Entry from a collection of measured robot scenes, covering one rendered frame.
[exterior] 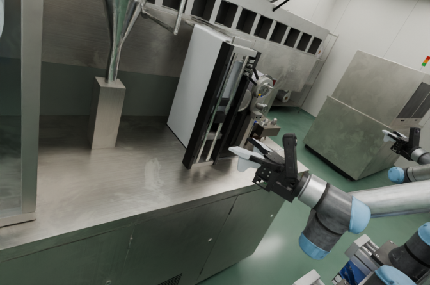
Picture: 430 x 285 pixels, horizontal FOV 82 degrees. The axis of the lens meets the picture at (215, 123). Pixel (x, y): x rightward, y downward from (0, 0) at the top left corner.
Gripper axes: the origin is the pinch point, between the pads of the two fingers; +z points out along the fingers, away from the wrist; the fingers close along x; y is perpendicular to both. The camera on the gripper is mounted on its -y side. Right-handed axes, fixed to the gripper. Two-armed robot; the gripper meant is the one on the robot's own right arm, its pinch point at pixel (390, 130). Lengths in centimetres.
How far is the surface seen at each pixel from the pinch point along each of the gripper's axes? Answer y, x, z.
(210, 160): 17, -107, -19
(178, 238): 44, -118, -39
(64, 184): 12, -158, -44
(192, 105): -3, -117, -5
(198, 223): 39, -110, -36
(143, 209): 16, -133, -50
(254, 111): -2, -84, 1
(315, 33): -40, -28, 69
